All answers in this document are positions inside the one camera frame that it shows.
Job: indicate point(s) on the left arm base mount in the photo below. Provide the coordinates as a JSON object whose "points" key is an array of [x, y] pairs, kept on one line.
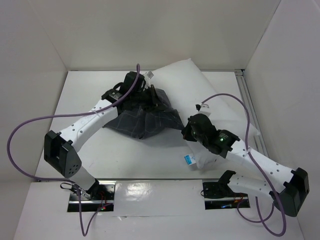
{"points": [[104, 198]]}

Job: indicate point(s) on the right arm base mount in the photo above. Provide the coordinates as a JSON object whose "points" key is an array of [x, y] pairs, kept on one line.
{"points": [[218, 197]]}

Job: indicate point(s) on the dark grey checked pillowcase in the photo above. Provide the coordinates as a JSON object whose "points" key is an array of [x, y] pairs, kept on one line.
{"points": [[141, 120]]}

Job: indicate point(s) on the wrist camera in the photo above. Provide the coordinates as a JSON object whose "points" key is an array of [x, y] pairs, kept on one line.
{"points": [[202, 107], [148, 75]]}

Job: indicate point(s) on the white pillow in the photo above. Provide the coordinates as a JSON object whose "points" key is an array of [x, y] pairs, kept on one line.
{"points": [[186, 86]]}

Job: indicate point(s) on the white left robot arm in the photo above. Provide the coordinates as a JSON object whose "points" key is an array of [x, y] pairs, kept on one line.
{"points": [[61, 148]]}

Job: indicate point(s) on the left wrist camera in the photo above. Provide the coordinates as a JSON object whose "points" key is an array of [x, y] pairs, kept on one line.
{"points": [[148, 75]]}

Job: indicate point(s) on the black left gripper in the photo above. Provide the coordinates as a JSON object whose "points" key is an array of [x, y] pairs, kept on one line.
{"points": [[151, 91]]}

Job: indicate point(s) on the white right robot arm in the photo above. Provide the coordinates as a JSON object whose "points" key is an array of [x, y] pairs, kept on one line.
{"points": [[287, 187]]}

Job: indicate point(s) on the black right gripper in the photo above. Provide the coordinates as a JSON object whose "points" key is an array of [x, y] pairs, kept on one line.
{"points": [[188, 128]]}

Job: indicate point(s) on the aluminium frame rail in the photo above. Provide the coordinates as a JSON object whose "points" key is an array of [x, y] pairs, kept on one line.
{"points": [[259, 142]]}

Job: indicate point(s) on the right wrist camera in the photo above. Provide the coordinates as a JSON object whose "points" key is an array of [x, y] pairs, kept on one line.
{"points": [[202, 107]]}

